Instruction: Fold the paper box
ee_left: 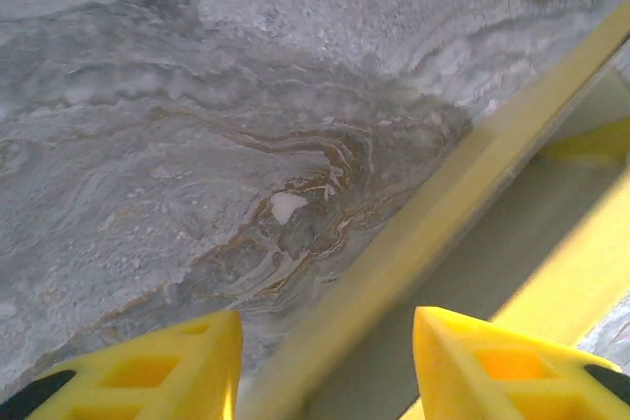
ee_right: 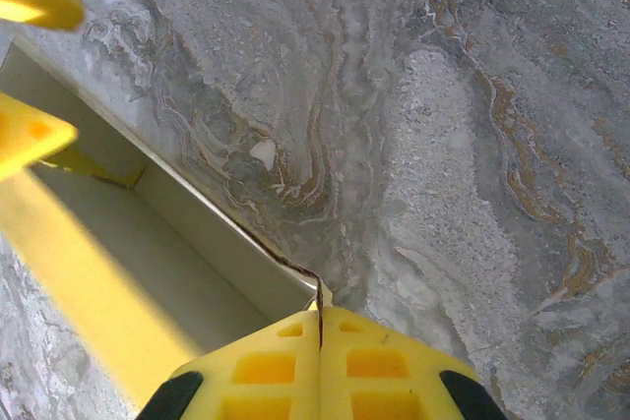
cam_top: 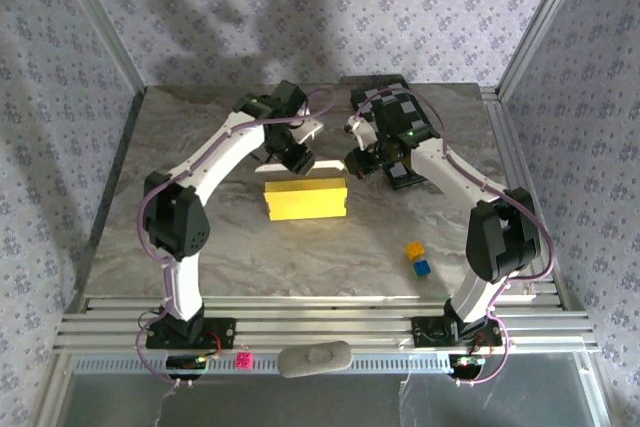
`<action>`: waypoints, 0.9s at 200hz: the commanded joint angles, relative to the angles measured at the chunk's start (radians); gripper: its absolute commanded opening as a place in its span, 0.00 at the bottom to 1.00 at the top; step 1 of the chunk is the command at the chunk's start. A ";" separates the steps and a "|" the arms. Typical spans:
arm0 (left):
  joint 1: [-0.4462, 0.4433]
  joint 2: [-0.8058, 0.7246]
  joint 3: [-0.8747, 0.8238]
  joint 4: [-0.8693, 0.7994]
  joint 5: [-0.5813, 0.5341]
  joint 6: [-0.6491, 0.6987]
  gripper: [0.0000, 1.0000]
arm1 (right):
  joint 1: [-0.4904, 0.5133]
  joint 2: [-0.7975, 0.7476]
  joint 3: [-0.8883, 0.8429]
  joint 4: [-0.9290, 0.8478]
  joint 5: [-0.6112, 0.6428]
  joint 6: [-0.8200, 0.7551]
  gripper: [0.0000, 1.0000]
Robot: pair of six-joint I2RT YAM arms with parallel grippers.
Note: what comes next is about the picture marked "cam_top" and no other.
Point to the yellow white paper box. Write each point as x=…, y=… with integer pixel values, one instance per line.
x=305, y=199

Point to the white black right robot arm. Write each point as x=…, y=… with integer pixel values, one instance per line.
x=500, y=242

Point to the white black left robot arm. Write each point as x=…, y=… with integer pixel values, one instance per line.
x=182, y=282

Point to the black white chessboard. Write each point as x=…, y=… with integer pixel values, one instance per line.
x=407, y=179

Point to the yellow toy brick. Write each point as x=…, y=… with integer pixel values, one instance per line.
x=415, y=251

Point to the blue toy brick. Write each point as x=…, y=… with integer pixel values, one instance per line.
x=422, y=268

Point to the aluminium profile mounting rails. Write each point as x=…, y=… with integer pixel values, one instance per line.
x=325, y=319

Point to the grey oval stone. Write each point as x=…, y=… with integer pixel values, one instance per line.
x=315, y=358

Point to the pink toy brick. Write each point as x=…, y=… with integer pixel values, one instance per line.
x=244, y=360

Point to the aluminium side rail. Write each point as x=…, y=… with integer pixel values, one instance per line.
x=522, y=197
x=87, y=267

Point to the aluminium corner post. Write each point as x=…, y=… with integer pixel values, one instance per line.
x=540, y=22
x=109, y=32

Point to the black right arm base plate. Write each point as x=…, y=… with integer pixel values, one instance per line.
x=425, y=332

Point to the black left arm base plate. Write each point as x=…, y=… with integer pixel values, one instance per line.
x=220, y=332

